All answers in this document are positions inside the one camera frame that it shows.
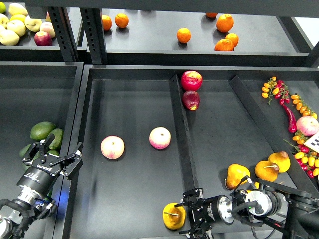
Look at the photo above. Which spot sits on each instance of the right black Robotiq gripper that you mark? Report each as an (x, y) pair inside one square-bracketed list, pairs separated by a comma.
[(205, 213)]

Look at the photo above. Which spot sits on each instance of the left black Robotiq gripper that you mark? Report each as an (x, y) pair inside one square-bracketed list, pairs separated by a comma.
[(44, 168)]

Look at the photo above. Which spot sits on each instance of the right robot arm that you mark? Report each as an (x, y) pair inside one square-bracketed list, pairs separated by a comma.
[(292, 212)]

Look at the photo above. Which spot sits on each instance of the yellow pear behind right arm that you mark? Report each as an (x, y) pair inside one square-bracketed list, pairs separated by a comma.
[(267, 170)]

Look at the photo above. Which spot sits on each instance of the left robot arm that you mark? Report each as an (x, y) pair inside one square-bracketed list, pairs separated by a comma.
[(34, 202)]

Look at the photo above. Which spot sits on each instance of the green avocado under pile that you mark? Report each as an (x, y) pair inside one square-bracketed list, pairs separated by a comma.
[(27, 152)]

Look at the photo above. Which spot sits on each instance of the yellow pear by divider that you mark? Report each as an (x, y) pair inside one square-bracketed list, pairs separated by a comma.
[(281, 159)]

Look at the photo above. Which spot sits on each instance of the pale yellow pear front left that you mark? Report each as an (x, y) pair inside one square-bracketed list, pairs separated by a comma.
[(8, 37)]

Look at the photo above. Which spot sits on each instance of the pink apple left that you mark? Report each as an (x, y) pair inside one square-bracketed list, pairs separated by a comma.
[(112, 147)]

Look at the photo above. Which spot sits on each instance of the pink apple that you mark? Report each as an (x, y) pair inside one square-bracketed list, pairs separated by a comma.
[(159, 138), (112, 147)]

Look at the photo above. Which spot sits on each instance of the black left tray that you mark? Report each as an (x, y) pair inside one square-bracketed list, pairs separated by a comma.
[(31, 92)]

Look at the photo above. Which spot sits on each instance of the black tray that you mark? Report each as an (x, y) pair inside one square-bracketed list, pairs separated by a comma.
[(124, 198), (31, 92)]

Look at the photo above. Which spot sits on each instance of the pink apple centre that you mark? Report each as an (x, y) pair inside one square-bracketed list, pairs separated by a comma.
[(159, 138)]

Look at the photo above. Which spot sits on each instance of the black middle tray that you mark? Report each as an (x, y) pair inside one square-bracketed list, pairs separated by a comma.
[(124, 198)]

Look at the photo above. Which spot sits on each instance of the dark red apple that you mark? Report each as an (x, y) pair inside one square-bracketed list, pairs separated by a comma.
[(191, 100)]

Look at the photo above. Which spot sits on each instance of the red apple on left shelf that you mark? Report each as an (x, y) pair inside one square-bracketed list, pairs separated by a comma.
[(42, 38)]

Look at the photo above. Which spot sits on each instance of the cherry tomato bunch bottom right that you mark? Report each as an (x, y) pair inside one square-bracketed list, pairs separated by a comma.
[(307, 158)]

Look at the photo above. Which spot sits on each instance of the cherry tomato bunch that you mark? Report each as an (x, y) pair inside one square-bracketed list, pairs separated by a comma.
[(275, 89), (307, 158)]

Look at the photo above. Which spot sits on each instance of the pale peach on left shelf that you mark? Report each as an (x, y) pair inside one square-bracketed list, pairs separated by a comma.
[(48, 28)]

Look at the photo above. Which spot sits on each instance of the red chili pepper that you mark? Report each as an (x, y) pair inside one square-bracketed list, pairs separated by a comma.
[(292, 123)]

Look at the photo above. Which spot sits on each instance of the bright red apple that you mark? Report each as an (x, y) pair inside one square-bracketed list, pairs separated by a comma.
[(191, 80)]

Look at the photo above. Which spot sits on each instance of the pale yellow apple with stem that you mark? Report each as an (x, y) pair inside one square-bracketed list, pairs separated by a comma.
[(32, 24)]

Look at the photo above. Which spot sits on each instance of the black white marker card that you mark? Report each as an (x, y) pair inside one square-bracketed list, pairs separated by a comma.
[(313, 142)]

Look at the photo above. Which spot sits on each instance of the pink apple right tray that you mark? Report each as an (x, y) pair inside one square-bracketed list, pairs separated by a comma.
[(307, 125)]

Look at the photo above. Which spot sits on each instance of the orange on shelf left edge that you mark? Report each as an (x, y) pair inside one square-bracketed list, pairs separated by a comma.
[(106, 22)]

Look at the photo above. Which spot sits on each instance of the cherry tomato bunch top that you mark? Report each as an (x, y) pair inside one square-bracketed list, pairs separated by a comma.
[(275, 89)]

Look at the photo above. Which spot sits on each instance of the orange cherry tomato vine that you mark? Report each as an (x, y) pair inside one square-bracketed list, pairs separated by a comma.
[(302, 107)]

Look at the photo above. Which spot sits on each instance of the orange on shelf centre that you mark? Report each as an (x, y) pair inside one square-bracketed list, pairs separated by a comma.
[(183, 35)]

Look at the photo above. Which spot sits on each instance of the orange on shelf behind front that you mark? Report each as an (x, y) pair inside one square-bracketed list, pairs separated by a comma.
[(233, 38)]

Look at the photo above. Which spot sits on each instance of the large orange on shelf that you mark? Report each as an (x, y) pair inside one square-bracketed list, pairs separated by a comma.
[(225, 23)]

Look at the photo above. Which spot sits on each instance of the orange under top shelf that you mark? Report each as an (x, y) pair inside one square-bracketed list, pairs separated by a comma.
[(211, 14)]

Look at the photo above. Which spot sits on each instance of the black shelf upright post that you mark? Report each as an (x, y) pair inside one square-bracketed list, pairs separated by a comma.
[(93, 27)]

